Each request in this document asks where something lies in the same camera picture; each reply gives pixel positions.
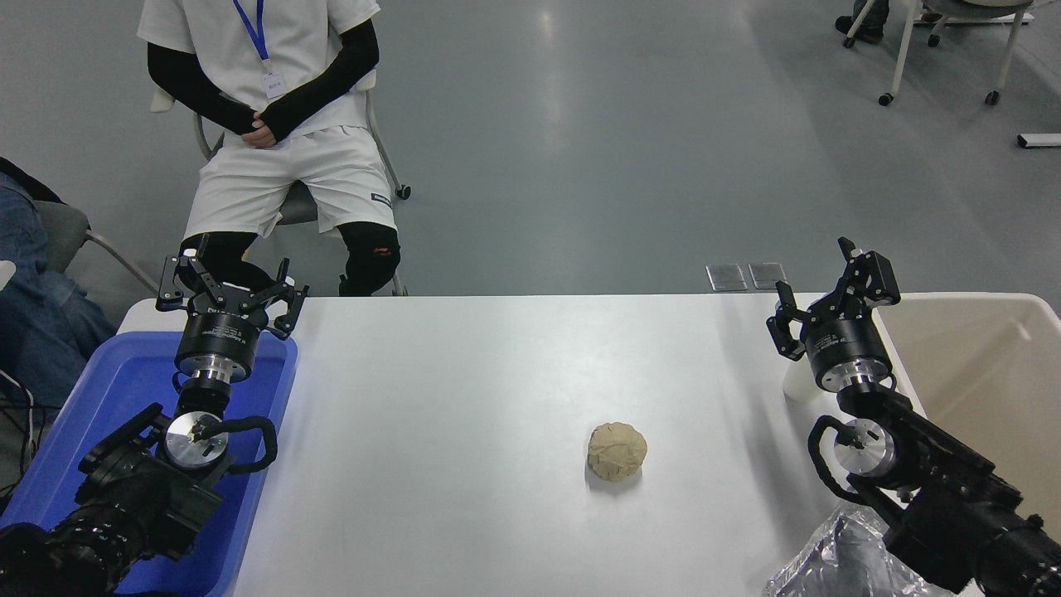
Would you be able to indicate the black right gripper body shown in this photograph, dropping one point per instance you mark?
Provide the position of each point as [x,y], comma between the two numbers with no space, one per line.
[850,342]

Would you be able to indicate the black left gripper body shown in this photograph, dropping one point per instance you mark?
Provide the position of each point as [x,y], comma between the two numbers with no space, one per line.
[222,332]

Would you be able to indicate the white paper cup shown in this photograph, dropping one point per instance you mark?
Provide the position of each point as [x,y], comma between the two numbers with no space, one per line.
[800,385]

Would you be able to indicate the person's left hand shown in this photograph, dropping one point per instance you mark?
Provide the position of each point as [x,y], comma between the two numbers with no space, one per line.
[260,141]

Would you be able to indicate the person's right hand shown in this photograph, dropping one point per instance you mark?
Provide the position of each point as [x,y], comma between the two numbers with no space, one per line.
[259,125]

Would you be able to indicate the metal floor plate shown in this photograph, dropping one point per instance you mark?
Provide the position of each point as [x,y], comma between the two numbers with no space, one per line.
[767,275]
[726,277]

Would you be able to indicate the seated person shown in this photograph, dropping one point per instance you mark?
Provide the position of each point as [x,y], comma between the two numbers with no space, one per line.
[273,174]

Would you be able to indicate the blue plastic tray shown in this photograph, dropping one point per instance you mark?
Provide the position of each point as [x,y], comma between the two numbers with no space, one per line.
[108,390]

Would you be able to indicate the large pale bin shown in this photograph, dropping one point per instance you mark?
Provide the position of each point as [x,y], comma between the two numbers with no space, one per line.
[986,373]

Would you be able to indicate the grey chair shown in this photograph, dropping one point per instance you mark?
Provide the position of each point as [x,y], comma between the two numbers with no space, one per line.
[62,228]

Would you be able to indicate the person at table edge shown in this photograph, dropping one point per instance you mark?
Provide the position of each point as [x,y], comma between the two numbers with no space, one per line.
[33,307]

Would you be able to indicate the crumpled foil tray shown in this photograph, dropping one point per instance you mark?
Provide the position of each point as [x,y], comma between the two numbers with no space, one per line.
[816,560]

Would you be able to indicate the white office chair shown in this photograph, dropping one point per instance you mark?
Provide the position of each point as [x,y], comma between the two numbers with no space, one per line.
[908,41]

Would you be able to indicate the person's foot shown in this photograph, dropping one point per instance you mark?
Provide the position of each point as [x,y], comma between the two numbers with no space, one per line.
[862,29]

